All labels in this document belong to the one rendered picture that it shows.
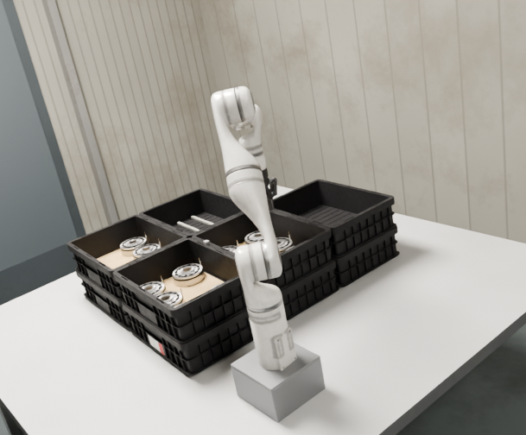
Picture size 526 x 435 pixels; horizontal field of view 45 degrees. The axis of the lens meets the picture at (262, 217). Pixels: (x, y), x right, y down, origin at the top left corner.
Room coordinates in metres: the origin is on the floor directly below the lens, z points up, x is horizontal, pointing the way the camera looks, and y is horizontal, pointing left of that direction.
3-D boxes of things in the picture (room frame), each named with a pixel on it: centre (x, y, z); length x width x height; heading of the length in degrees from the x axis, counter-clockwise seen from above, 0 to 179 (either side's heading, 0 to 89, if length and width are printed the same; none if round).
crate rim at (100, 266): (2.09, 0.49, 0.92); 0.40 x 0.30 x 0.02; 34
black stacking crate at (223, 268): (1.76, 0.27, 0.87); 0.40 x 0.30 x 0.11; 34
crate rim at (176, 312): (1.76, 0.27, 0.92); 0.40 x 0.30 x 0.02; 34
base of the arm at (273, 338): (1.38, 0.04, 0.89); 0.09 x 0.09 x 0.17; 43
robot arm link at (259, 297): (1.38, 0.04, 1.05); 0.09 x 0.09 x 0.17; 0
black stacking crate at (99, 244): (2.09, 0.49, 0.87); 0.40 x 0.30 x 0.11; 34
